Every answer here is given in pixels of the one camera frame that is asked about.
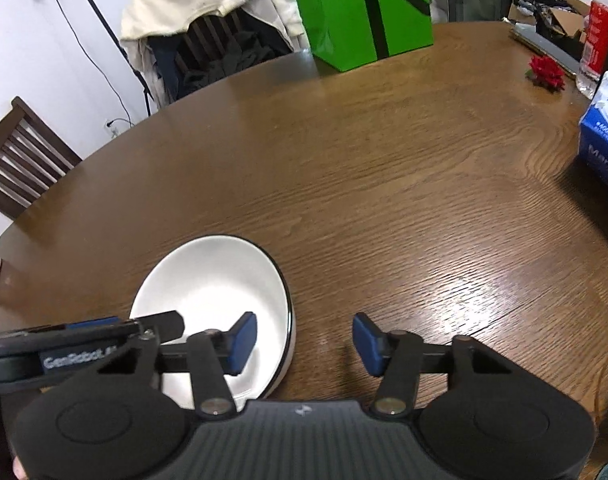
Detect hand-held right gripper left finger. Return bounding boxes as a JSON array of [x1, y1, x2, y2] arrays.
[[96, 311, 259, 418]]

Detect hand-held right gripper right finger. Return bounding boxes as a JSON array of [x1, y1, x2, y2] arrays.
[[353, 312, 515, 418]]

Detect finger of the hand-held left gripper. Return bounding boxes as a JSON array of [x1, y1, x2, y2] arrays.
[[128, 310, 185, 347], [66, 316, 120, 331]]

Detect white bowl with black rim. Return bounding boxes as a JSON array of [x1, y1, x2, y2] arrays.
[[128, 233, 298, 411]]

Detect dark wooden chair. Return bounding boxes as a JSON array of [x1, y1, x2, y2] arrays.
[[0, 96, 83, 221]]

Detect dark blue pants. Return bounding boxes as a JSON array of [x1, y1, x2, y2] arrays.
[[148, 35, 185, 103]]

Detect dark crumpled cloth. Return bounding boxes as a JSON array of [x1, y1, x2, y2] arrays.
[[176, 42, 292, 98]]

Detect black studio light stand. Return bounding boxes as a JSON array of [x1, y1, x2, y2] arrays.
[[64, 0, 157, 116]]

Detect wooden chair draped with clothes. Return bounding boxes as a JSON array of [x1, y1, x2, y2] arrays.
[[148, 7, 295, 101]]

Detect blue tissue pack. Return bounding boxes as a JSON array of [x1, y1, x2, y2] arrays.
[[578, 71, 608, 188]]

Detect small red flower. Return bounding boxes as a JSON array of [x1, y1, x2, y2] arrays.
[[525, 55, 566, 92]]

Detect green paper bag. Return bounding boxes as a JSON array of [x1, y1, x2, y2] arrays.
[[283, 0, 435, 73]]

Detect dark flat slab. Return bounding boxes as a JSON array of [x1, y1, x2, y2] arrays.
[[509, 25, 585, 73]]

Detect open cardboard box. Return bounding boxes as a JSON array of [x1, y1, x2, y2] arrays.
[[509, 0, 592, 46]]

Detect red label water bottle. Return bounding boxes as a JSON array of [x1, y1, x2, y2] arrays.
[[576, 0, 608, 98]]

